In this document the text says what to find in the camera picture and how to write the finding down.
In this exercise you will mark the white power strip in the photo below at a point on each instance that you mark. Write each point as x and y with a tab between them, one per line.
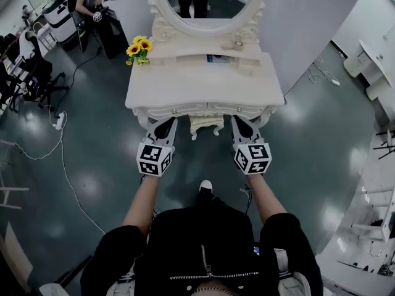
60	120

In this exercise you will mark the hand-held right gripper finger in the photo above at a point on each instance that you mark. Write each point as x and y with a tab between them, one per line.
235	128
251	124

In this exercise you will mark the person's left forearm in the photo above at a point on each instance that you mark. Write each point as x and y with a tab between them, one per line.
140	202

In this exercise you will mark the white shelf rack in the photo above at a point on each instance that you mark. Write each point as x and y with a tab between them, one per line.
378	214

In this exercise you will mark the person's white shoe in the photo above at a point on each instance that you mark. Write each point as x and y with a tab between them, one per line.
205	185

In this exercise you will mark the yellow sunflower bouquet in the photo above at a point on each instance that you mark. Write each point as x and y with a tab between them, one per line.
139	48

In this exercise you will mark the small white dressing table drawer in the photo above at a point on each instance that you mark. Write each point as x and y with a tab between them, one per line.
250	67

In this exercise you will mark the white round side table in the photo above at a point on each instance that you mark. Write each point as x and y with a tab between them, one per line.
370	63

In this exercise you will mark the white carved stool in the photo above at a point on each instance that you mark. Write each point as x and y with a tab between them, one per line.
206	124

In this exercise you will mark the person's black clothing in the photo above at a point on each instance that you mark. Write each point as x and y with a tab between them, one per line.
203	245

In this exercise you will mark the person's right forearm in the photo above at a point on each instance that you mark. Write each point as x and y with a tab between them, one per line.
265	199

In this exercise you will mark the brown cardboard sheet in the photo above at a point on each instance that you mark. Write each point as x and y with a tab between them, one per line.
15	257

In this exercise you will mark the small round white jar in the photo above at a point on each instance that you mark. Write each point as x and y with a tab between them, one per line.
238	44

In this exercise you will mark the blue flat packet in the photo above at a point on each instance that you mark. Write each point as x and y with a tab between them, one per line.
217	59

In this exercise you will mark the white wheeled cart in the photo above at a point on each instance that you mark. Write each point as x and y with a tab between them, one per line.
58	20

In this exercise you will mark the white dressing table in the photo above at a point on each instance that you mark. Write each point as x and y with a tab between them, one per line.
203	82

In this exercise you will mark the black draped stand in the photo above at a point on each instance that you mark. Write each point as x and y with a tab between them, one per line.
112	32

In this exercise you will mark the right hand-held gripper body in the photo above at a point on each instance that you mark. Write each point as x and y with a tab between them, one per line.
251	157

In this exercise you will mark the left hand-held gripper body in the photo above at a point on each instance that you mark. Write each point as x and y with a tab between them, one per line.
154	157

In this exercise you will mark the black office chair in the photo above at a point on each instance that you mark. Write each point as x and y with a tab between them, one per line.
40	69

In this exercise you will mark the black tripod legs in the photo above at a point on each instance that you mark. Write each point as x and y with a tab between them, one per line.
387	143

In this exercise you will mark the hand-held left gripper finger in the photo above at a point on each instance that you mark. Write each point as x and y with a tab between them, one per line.
174	129
155	125

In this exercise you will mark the white metal frame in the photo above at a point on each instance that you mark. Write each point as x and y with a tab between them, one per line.
9	190

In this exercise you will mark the wide white front drawer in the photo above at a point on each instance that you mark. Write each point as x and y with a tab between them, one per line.
176	107
237	107

